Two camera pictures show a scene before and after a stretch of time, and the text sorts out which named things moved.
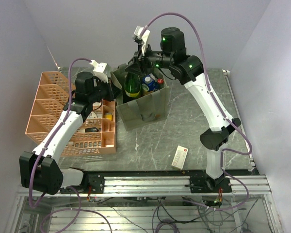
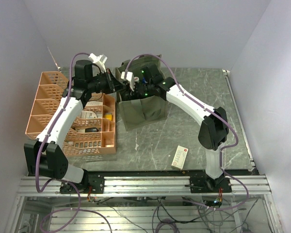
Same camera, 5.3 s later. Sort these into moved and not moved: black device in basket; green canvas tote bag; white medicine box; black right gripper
Moved: black right gripper
Not moved: green canvas tote bag; white medicine box; black device in basket
